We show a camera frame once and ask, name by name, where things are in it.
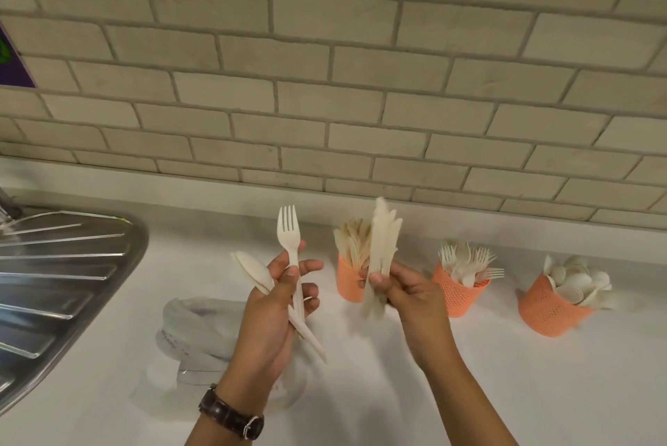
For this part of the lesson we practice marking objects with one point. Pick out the person's right hand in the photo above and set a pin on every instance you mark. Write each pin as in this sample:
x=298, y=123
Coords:
x=422, y=315

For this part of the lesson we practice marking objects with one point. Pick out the person's left hand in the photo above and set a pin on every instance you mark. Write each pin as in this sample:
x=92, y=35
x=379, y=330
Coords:
x=260, y=336

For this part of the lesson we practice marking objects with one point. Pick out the orange mesh plastic cup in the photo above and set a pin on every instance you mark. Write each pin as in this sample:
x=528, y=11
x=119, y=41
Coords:
x=458, y=297
x=547, y=312
x=349, y=284

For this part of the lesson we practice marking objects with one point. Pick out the translucent black print plastic bag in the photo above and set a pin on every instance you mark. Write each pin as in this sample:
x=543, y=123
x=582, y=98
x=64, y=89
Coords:
x=198, y=326

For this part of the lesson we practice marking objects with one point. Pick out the bunch of mixed plastic cutlery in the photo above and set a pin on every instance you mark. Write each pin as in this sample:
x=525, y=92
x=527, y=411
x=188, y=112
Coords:
x=289, y=237

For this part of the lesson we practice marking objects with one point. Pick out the person's left forearm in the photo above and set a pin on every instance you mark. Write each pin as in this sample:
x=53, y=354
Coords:
x=219, y=430

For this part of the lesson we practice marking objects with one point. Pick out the stainless steel sink drainboard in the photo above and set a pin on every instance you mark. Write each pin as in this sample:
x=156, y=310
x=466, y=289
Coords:
x=57, y=294

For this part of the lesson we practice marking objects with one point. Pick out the blue wall sign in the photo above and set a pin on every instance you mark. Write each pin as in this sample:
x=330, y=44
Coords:
x=13, y=65

